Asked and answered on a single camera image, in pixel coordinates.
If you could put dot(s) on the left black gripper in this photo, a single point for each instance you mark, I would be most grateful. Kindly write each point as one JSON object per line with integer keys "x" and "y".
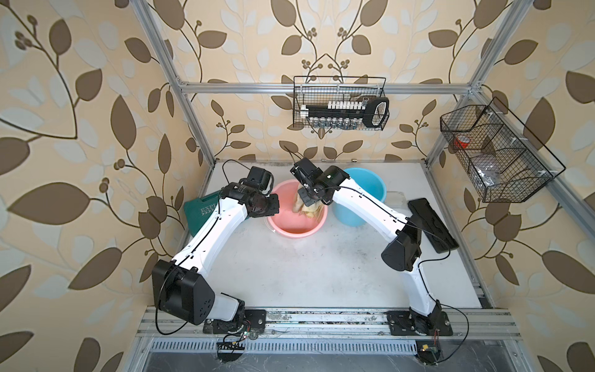
{"x": 273, "y": 208}

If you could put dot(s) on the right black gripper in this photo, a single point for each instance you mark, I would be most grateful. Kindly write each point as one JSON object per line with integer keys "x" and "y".
{"x": 307, "y": 199}

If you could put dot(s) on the beige cleaning cloth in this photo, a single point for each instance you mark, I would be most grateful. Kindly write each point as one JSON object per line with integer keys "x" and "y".
{"x": 313, "y": 211}

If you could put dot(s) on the pink plastic bucket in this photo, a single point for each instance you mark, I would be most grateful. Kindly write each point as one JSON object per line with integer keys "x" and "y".
{"x": 289, "y": 224}

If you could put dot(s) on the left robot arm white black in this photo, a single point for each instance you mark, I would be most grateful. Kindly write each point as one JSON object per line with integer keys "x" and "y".
{"x": 180, "y": 286}

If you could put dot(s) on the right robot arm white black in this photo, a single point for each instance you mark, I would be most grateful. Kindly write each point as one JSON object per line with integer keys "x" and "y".
{"x": 425, "y": 315}

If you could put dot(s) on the green tool case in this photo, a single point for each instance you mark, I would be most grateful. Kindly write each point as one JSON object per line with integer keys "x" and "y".
{"x": 198, "y": 211}

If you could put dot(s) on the black flat case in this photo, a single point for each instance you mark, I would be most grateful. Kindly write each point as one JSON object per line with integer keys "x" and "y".
{"x": 433, "y": 226}

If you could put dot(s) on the clear plastic bag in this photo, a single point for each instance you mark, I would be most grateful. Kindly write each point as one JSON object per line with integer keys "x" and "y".
{"x": 485, "y": 171}

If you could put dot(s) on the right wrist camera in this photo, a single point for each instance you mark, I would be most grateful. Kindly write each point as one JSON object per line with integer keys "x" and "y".
{"x": 306, "y": 172}

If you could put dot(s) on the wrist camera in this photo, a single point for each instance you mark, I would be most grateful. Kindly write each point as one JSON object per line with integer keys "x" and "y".
{"x": 260, "y": 179}
{"x": 306, "y": 172}

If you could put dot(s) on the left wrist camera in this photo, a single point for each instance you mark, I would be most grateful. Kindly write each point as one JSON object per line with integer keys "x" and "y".
{"x": 260, "y": 179}

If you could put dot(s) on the black socket holder rail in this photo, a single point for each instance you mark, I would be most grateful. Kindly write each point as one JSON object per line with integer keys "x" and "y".
{"x": 368, "y": 114}

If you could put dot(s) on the back wire basket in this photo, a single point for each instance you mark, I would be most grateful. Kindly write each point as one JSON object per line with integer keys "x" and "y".
{"x": 318, "y": 90}

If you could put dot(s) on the wire basket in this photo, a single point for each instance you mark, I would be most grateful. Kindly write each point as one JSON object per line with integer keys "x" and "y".
{"x": 526, "y": 163}
{"x": 318, "y": 90}

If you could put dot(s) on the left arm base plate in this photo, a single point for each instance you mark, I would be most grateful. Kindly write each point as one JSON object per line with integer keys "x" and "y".
{"x": 251, "y": 321}

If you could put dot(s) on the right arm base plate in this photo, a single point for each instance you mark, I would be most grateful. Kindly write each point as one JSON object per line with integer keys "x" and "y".
{"x": 410, "y": 323}

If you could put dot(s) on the right wire basket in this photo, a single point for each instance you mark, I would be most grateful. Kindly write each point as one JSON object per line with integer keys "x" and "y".
{"x": 526, "y": 163}

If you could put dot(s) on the aluminium front rail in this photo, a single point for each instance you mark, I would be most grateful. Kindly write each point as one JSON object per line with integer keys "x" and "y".
{"x": 345, "y": 323}

